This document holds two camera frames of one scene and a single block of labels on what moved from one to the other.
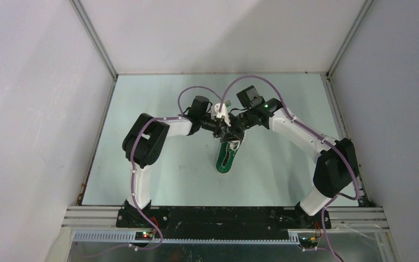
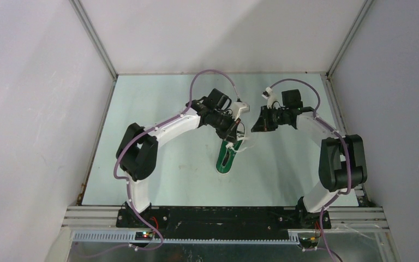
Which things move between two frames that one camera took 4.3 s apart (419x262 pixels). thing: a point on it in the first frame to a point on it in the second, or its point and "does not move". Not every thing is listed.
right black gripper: x=232 y=115 to x=263 y=124
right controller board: x=308 y=242 does not move
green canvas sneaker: x=227 y=152 does not move
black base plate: x=218 y=219 does not move
